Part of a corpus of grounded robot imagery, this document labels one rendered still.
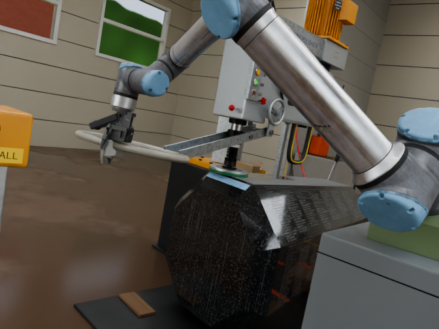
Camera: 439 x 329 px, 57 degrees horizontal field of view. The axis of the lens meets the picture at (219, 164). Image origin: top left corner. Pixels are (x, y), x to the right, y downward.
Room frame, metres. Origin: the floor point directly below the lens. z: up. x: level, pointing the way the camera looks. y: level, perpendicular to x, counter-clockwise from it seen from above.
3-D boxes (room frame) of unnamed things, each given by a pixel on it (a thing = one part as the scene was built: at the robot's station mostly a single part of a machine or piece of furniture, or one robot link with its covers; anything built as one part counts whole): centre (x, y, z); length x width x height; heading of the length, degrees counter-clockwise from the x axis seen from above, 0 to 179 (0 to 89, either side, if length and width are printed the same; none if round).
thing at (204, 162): (3.18, -0.04, 0.76); 0.49 x 0.49 x 0.05; 45
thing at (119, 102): (1.52, 0.39, 1.11); 0.10 x 0.09 x 0.05; 169
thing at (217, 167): (2.22, -0.06, 0.86); 0.21 x 0.21 x 0.01
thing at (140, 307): (2.16, 0.31, 0.02); 0.25 x 0.10 x 0.01; 42
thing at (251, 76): (2.09, -0.09, 1.38); 0.08 x 0.03 x 0.28; 138
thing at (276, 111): (2.23, -0.23, 1.21); 0.15 x 0.10 x 0.15; 138
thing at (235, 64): (2.28, -0.11, 1.33); 0.36 x 0.22 x 0.45; 138
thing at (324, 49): (2.48, -0.29, 1.63); 0.96 x 0.25 x 0.17; 138
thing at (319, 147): (5.72, -1.36, 1.00); 0.50 x 0.22 x 0.33; 141
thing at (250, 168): (2.97, -0.19, 0.81); 0.20 x 0.10 x 0.05; 53
